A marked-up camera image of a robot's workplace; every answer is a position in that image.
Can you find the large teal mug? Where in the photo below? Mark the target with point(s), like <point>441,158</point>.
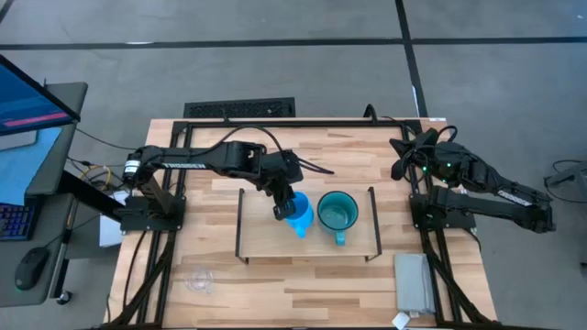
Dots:
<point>337,214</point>

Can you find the backlit black keyboard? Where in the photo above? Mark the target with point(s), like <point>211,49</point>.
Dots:
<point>14,222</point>

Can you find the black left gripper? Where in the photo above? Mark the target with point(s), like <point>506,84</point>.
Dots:
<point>282,201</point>

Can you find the black computer mouse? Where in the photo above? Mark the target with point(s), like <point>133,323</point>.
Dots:
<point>31,268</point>

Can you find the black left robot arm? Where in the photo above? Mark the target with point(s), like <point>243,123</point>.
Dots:
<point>229,158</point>

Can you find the small white tag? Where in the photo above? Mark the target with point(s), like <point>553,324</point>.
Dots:
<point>401,321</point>

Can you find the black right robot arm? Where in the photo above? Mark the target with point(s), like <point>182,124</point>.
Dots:
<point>504,206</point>

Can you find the grey folded cloth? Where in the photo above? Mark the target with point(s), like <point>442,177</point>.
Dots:
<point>413,284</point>

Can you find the grey computer desk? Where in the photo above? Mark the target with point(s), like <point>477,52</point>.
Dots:
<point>50,165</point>

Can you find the bright blue mug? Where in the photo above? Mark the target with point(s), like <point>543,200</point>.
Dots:
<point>303,216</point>

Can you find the black desk caster wheel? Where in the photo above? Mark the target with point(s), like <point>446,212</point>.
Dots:
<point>64,298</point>

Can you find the black floor vent grille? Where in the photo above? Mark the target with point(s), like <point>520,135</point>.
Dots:
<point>238,108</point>

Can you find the computer monitor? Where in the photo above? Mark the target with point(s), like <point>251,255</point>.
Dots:
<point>27,105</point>

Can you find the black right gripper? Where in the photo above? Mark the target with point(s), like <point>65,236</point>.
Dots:
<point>440,160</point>

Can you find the small clear glass cup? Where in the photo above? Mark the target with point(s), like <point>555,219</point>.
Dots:
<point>199,279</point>

